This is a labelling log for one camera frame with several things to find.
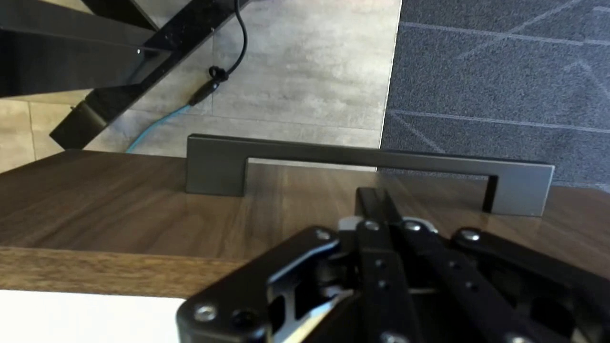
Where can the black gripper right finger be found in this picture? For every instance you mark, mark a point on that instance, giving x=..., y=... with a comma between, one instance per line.
x=483, y=287

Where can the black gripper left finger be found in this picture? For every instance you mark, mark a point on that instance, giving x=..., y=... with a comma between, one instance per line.
x=254, y=292

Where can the black metal stand frame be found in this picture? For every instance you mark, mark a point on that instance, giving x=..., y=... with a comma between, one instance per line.
x=159, y=45

